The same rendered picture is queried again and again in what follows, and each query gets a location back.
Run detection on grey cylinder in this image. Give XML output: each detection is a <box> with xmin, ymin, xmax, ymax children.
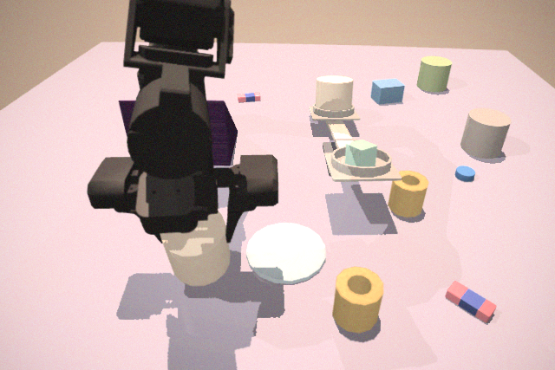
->
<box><xmin>460</xmin><ymin>107</ymin><xmax>512</xmax><ymax>159</ymax></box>

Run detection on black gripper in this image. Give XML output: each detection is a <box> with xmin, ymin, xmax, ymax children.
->
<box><xmin>87</xmin><ymin>152</ymin><xmax>279</xmax><ymax>243</ymax></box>

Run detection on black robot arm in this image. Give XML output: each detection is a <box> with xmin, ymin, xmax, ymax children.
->
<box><xmin>123</xmin><ymin>0</ymin><xmax>235</xmax><ymax>235</ymax></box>

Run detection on small blue disc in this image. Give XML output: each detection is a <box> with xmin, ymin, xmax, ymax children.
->
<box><xmin>454</xmin><ymin>166</ymin><xmax>475</xmax><ymax>182</ymax></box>

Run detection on pink eraser with blue sleeve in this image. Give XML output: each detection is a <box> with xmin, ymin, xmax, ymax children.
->
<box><xmin>445</xmin><ymin>281</ymin><xmax>497</xmax><ymax>322</ymax></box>
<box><xmin>238</xmin><ymin>93</ymin><xmax>261</xmax><ymax>102</ymax></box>

